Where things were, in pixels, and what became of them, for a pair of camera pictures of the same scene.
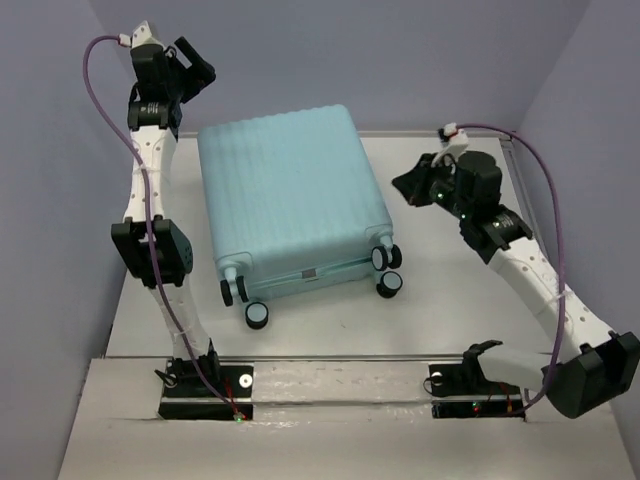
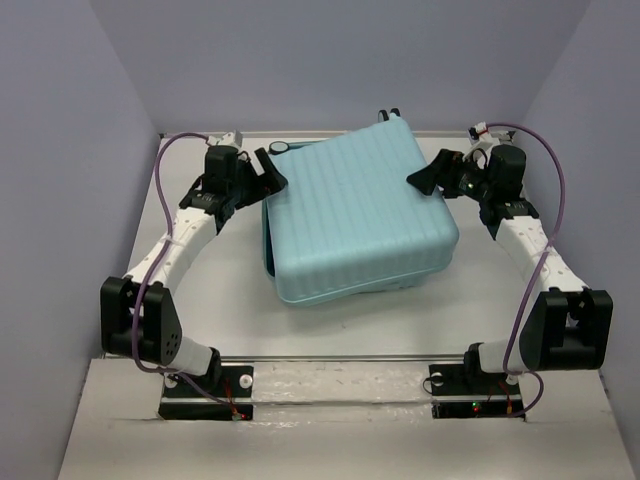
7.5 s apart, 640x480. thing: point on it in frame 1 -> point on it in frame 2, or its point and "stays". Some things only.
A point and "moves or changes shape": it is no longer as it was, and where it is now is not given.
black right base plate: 467,381 stays
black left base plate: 184,380 stays
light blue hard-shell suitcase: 292,206 moves or changes shape
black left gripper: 198,75 -> 265,185
